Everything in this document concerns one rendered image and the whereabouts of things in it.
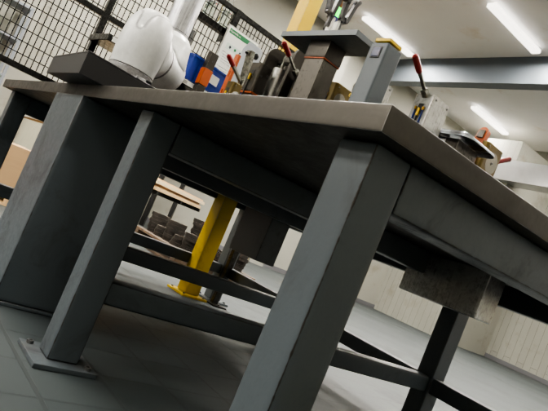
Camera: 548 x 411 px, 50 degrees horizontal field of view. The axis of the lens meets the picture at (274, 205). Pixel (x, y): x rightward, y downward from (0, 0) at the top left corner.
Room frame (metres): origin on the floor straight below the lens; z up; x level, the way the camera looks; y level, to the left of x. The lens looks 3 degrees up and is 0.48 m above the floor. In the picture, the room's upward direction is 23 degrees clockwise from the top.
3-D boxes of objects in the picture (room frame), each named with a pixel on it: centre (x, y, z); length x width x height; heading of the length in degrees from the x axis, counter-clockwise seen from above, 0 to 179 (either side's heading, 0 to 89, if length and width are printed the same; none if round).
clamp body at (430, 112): (1.76, -0.31, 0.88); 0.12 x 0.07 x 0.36; 130
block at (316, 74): (1.94, 0.04, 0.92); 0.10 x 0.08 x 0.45; 40
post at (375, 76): (1.74, -0.13, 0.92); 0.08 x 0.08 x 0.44; 40
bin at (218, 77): (2.95, 0.58, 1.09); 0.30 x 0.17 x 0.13; 138
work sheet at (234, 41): (3.17, 0.51, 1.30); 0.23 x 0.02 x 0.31; 130
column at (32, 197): (1.95, 0.61, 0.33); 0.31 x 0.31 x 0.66; 36
